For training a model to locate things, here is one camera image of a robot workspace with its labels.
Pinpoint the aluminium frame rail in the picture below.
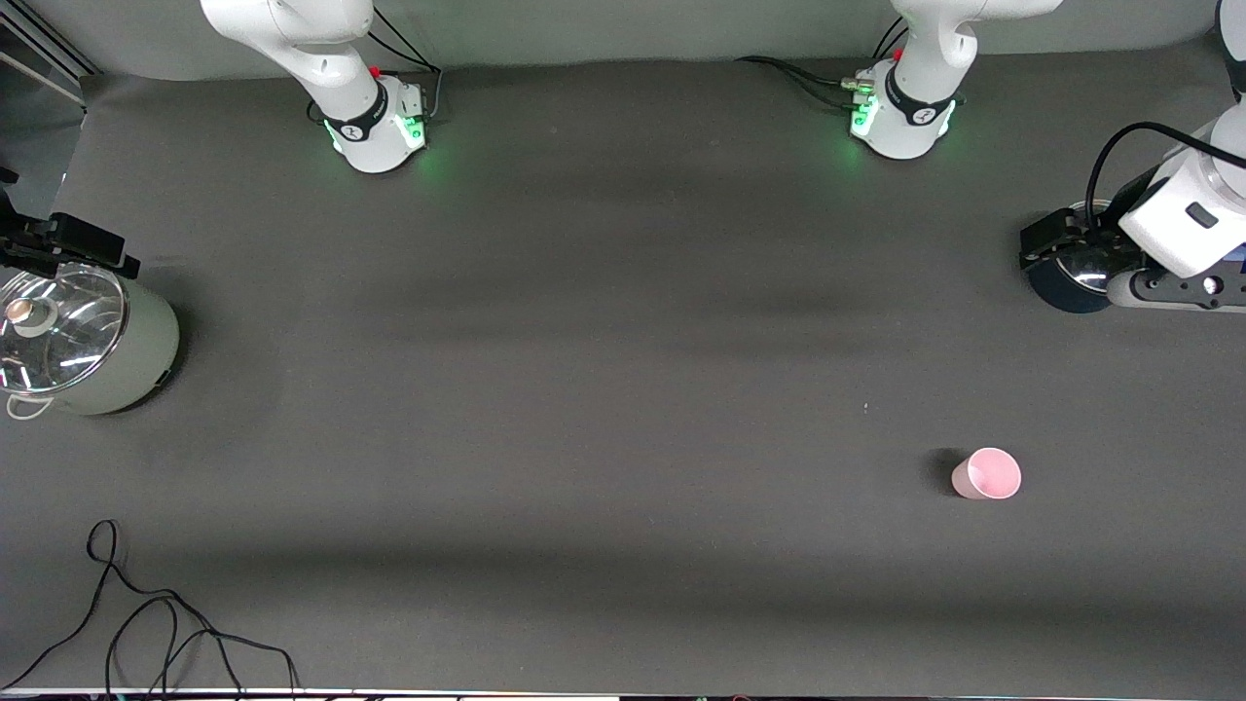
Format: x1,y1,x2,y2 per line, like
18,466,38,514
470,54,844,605
0,0,100,108

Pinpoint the dark grey table mat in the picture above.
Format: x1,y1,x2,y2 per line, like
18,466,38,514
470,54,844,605
0,39,1246,698

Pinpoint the loose thin black cable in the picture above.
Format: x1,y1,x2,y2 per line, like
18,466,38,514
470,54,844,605
0,519,303,698

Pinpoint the black base cable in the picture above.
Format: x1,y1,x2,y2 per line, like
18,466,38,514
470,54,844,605
869,14,908,61
735,55,860,91
365,5,445,124
779,62,860,111

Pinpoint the glass lid with blue knob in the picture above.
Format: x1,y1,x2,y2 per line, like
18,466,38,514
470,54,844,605
1046,200,1132,294

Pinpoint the sage green electric pot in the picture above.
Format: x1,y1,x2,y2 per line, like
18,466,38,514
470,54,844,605
0,263,182,421

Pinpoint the pink plastic cup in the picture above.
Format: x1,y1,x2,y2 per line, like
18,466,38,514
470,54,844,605
951,447,1022,501

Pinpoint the glass lid with pale knob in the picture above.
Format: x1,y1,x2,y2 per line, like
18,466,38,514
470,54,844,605
0,265,130,396

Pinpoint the dark blue saucepan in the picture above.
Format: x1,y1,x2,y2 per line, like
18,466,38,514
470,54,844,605
1027,200,1150,314

